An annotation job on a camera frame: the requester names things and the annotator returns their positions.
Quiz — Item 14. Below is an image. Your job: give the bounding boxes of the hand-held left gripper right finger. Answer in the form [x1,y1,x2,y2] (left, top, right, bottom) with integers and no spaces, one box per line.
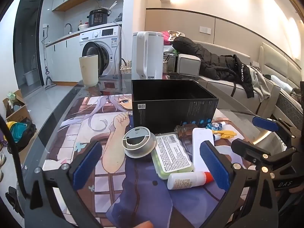
[199,140,281,228]

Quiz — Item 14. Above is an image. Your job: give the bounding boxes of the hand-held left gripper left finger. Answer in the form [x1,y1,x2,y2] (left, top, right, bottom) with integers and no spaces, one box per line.
[24,141,105,228]

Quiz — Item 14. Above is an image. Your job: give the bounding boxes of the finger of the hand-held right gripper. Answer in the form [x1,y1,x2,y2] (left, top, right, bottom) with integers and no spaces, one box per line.
[231,138,298,171]
[252,116,300,143]

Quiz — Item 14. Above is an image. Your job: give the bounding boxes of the yellow plastic clip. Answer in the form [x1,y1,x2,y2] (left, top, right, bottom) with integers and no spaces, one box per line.
[212,129,238,139]

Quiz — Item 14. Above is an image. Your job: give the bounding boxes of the white rectangular case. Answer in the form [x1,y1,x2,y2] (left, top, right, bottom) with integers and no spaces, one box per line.
[192,127,215,173]

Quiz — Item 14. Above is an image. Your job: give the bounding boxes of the white glue bottle red cap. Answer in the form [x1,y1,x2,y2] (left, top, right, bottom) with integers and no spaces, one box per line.
[167,171,213,190]

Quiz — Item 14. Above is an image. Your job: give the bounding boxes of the amber handle screwdriver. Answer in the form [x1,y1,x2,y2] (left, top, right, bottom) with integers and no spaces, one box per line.
[174,124,197,139]

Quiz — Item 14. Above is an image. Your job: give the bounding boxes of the green case with white label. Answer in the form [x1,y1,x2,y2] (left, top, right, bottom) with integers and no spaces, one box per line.
[151,133,194,180]

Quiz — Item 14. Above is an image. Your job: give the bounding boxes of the grey round tape dispenser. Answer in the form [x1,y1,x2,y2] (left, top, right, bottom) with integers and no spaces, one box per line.
[122,126,156,158]

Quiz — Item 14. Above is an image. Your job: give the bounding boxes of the black cardboard box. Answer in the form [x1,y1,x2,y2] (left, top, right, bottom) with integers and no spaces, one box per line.
[131,79,219,133]

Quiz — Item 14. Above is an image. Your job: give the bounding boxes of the person's left hand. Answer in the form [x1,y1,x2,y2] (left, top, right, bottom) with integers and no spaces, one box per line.
[132,220,154,228]

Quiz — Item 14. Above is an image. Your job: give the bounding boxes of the printed desk mat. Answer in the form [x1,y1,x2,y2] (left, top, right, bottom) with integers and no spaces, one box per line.
[44,94,245,228]

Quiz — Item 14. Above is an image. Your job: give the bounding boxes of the grey garment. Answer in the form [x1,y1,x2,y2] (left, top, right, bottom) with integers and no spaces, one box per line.
[247,65,271,102]

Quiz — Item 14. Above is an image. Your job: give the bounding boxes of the beige sofa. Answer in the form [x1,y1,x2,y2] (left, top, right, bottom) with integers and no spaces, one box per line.
[190,40,304,124]

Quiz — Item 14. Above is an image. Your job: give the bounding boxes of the black puffer jacket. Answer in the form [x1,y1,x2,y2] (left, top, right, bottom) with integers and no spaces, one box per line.
[172,37,254,99]

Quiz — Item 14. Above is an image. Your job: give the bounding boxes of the shoes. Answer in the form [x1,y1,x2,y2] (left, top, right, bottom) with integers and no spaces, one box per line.
[0,153,6,182]

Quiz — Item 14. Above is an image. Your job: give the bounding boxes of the brown cardboard box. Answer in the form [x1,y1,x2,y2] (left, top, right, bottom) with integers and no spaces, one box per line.
[3,89,31,124]

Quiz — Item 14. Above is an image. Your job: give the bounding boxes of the flat mop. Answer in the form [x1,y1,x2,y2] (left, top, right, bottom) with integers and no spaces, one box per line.
[43,30,57,90]

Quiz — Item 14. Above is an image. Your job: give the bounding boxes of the cream plastic cup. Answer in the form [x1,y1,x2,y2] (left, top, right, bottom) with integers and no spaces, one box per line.
[79,55,99,86]

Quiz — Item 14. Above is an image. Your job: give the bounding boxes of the wicker basket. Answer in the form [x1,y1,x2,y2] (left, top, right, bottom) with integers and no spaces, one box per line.
[119,58,132,74]

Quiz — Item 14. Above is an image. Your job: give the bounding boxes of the white plastic bin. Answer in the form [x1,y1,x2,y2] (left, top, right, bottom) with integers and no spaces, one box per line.
[23,69,37,86]

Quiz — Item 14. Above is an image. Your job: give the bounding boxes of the white kitchen counter cabinet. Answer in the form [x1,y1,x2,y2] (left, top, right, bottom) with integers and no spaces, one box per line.
[45,32,81,82]

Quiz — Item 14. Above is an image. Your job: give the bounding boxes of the white electric kettle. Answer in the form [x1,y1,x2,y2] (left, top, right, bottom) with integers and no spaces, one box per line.
[131,31,164,80]

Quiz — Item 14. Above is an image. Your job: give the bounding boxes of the white washing machine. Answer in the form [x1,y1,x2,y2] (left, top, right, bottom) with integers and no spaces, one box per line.
[79,25,122,76]

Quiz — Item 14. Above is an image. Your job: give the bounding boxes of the pink clothes pile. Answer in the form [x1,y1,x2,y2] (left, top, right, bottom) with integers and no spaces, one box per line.
[163,30,186,45]

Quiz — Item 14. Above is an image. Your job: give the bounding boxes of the black pressure cooker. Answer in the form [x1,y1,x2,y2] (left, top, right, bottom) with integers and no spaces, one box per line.
[87,9,112,28]

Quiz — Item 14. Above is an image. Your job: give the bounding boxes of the black cable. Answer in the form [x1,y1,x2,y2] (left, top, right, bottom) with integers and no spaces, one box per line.
[0,116,30,199]

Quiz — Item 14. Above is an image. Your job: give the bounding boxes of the small basket with black handle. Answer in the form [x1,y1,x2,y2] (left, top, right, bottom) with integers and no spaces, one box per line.
[163,54,178,73]

